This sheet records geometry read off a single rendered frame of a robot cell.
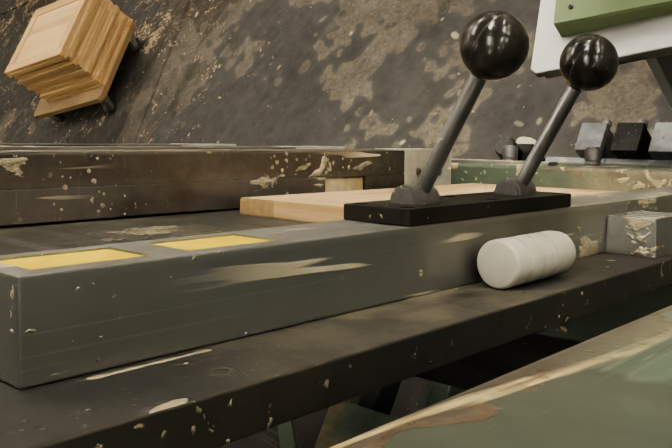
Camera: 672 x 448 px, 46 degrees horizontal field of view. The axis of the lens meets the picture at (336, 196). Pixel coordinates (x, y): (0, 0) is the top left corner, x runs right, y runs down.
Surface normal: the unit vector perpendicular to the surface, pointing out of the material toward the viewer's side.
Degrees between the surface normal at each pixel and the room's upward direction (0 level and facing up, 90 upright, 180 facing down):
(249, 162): 90
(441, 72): 0
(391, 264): 90
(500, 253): 31
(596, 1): 4
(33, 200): 90
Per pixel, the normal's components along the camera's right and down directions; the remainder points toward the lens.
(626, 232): -0.67, 0.01
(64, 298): 0.74, 0.06
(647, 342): 0.01, -1.00
